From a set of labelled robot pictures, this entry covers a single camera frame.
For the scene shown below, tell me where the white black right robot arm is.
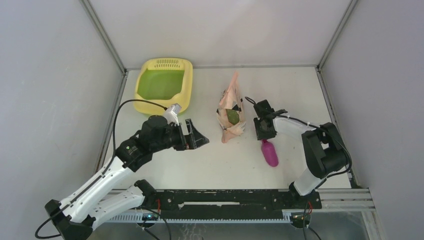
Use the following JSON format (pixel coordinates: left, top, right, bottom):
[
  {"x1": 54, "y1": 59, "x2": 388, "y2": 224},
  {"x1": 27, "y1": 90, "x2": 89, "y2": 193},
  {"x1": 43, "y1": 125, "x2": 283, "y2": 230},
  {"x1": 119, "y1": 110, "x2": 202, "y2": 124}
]
[{"x1": 253, "y1": 114, "x2": 353, "y2": 208}]

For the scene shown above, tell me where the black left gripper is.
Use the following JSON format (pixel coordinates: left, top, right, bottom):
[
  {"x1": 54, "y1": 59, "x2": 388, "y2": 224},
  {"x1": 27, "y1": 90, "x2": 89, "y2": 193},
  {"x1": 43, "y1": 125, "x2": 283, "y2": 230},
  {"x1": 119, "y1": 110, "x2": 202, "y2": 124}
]
[{"x1": 151, "y1": 118, "x2": 209, "y2": 153}]

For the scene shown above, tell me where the white slotted cable duct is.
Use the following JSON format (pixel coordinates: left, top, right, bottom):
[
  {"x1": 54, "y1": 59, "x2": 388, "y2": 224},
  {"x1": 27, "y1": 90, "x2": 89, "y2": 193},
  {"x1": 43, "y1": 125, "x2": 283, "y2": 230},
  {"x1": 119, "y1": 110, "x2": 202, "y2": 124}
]
[{"x1": 85, "y1": 211, "x2": 293, "y2": 224}]

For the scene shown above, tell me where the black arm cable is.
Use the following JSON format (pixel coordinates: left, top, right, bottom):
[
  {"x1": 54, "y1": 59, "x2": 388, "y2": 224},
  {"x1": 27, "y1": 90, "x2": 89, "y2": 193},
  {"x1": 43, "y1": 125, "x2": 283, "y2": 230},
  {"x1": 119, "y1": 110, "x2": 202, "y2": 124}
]
[
  {"x1": 244, "y1": 96, "x2": 353, "y2": 240},
  {"x1": 34, "y1": 98, "x2": 170, "y2": 240}
]

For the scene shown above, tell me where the peach cat litter bag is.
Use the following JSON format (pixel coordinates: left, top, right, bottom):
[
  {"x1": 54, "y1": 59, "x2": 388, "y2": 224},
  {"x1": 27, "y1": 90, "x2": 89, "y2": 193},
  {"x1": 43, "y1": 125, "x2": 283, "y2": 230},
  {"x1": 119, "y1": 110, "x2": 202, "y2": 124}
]
[{"x1": 216, "y1": 71, "x2": 246, "y2": 143}]

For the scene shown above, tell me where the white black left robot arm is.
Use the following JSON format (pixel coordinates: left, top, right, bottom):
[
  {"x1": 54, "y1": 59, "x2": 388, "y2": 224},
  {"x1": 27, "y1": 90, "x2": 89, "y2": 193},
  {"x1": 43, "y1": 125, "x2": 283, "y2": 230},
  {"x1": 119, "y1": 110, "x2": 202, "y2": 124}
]
[{"x1": 44, "y1": 115, "x2": 210, "y2": 240}]

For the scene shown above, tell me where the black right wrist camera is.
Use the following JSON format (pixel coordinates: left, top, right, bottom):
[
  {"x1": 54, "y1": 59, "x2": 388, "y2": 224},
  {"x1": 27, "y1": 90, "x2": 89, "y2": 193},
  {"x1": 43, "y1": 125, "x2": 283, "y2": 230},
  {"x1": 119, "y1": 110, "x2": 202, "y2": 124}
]
[{"x1": 253, "y1": 99, "x2": 275, "y2": 118}]

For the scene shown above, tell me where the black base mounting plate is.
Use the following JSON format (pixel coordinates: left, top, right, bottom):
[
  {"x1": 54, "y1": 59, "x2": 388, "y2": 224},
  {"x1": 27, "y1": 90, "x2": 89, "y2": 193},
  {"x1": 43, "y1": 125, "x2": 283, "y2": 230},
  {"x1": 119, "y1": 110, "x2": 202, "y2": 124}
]
[{"x1": 142, "y1": 189, "x2": 322, "y2": 221}]

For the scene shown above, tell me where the aluminium frame rail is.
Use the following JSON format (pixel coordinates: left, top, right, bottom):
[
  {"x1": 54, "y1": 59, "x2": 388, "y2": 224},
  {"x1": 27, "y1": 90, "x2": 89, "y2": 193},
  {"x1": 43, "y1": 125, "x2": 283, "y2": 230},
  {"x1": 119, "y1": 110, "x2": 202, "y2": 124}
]
[{"x1": 73, "y1": 188, "x2": 377, "y2": 213}]

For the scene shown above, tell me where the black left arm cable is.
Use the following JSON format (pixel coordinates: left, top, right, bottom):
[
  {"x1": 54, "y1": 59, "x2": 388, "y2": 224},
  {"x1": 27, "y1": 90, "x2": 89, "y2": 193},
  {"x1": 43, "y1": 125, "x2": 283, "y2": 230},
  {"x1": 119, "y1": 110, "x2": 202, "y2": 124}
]
[{"x1": 34, "y1": 98, "x2": 170, "y2": 240}]

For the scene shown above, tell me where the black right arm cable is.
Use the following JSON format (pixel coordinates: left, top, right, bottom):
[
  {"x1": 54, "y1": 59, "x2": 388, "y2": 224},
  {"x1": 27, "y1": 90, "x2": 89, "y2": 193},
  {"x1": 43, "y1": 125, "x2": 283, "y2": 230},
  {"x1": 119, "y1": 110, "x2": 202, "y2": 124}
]
[{"x1": 244, "y1": 96, "x2": 353, "y2": 240}]

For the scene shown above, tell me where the yellow green litter box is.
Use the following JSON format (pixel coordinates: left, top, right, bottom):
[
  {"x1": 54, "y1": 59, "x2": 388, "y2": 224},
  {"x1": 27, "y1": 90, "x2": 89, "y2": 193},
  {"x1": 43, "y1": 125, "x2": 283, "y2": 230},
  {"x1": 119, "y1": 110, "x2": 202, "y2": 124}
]
[{"x1": 133, "y1": 57, "x2": 193, "y2": 115}]

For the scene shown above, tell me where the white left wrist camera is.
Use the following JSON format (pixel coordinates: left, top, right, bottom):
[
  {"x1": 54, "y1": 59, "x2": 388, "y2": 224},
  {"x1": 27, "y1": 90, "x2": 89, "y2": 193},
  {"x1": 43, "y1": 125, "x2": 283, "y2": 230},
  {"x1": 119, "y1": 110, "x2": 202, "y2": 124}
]
[{"x1": 162, "y1": 103, "x2": 182, "y2": 126}]

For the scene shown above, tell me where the magenta plastic scoop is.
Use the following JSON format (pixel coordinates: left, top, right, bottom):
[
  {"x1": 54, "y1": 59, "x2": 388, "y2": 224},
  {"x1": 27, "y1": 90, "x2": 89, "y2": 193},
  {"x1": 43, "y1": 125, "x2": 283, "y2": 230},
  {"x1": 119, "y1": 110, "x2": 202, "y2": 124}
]
[{"x1": 261, "y1": 139, "x2": 279, "y2": 167}]

